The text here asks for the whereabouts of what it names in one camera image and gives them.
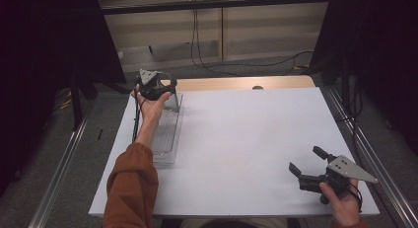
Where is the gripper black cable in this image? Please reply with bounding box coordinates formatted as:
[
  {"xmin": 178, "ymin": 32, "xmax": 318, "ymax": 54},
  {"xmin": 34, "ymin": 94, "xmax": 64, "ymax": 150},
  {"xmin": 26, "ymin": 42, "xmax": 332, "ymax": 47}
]
[
  {"xmin": 348, "ymin": 183, "xmax": 365, "ymax": 213},
  {"xmin": 131, "ymin": 85, "xmax": 147, "ymax": 144}
]

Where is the white table cover sheet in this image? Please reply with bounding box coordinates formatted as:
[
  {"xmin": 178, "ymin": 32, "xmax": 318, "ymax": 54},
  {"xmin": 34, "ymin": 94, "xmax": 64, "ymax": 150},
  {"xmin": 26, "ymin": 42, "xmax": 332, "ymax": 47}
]
[{"xmin": 88, "ymin": 86, "xmax": 381, "ymax": 218}]

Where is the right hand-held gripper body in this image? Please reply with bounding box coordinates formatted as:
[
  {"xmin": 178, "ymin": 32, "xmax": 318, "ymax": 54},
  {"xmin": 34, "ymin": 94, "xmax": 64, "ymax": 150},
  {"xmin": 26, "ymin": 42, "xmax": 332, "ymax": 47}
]
[{"xmin": 297, "ymin": 154, "xmax": 380, "ymax": 204}]

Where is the black power cable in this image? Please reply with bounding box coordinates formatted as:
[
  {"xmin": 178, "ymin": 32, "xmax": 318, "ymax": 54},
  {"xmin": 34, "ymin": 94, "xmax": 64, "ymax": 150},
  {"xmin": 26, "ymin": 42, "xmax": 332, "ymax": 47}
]
[
  {"xmin": 189, "ymin": 7, "xmax": 231, "ymax": 77},
  {"xmin": 194, "ymin": 7, "xmax": 314, "ymax": 69}
]

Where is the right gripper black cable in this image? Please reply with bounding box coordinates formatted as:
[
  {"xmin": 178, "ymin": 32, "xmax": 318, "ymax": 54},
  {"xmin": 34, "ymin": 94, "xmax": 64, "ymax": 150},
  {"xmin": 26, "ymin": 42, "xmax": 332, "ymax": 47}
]
[{"xmin": 348, "ymin": 183, "xmax": 365, "ymax": 213}]

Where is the black horizontal bar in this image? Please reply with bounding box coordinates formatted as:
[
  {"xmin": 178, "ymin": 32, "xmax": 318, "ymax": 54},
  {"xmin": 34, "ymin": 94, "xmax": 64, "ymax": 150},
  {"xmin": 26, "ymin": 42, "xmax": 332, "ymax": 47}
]
[{"xmin": 98, "ymin": 0, "xmax": 333, "ymax": 16}]

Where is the person's lap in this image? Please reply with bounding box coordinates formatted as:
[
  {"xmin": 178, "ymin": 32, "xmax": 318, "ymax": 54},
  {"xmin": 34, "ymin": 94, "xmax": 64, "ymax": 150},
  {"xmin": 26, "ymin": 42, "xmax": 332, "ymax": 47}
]
[{"xmin": 161, "ymin": 216, "xmax": 310, "ymax": 228}]

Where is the aluminium floor rail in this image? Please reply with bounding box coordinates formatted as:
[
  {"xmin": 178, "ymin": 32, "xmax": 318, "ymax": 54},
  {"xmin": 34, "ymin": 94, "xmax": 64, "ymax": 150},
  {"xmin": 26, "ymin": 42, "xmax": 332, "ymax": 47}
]
[
  {"xmin": 323, "ymin": 84, "xmax": 418, "ymax": 228},
  {"xmin": 28, "ymin": 117, "xmax": 89, "ymax": 228}
]

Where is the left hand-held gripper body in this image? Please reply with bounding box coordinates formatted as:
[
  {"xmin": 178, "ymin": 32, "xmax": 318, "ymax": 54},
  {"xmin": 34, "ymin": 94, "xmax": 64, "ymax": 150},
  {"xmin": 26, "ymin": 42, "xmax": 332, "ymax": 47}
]
[{"xmin": 135, "ymin": 68, "xmax": 177, "ymax": 101}]

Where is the black curtain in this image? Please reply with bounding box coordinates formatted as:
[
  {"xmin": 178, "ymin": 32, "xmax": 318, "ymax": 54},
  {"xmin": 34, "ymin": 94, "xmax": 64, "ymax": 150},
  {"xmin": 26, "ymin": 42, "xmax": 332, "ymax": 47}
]
[
  {"xmin": 0, "ymin": 0, "xmax": 127, "ymax": 196},
  {"xmin": 309, "ymin": 0, "xmax": 418, "ymax": 157}
]

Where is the clear plastic storage box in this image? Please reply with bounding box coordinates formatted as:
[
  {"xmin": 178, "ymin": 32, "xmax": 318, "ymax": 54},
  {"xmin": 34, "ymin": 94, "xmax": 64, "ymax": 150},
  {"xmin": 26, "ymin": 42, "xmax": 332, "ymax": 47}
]
[{"xmin": 151, "ymin": 91, "xmax": 184, "ymax": 167}]

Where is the person's left hand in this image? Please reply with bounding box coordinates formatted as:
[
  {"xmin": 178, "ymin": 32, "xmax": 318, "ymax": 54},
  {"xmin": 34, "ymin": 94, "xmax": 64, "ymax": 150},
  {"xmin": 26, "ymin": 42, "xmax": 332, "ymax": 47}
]
[{"xmin": 130, "ymin": 84, "xmax": 173, "ymax": 127}]

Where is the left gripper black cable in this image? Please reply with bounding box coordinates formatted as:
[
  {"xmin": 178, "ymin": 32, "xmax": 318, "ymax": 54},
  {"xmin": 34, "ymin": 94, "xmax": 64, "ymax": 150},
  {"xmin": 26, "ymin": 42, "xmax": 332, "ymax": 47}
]
[{"xmin": 131, "ymin": 85, "xmax": 147, "ymax": 144}]

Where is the bundle of black floor cables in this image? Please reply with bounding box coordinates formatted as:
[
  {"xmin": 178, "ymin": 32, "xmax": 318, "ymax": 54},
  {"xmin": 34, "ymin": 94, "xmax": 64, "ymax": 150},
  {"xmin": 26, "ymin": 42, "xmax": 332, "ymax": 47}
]
[{"xmin": 334, "ymin": 56, "xmax": 366, "ymax": 147}]

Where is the person's right hand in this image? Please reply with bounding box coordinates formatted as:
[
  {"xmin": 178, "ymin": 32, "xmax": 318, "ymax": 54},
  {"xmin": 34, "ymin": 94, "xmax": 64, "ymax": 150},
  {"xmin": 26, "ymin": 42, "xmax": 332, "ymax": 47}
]
[{"xmin": 318, "ymin": 179, "xmax": 363, "ymax": 227}]

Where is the wooden table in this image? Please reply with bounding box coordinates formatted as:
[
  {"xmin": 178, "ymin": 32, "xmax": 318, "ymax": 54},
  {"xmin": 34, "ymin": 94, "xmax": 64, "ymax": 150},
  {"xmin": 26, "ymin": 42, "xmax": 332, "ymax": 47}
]
[{"xmin": 161, "ymin": 75, "xmax": 316, "ymax": 93}]

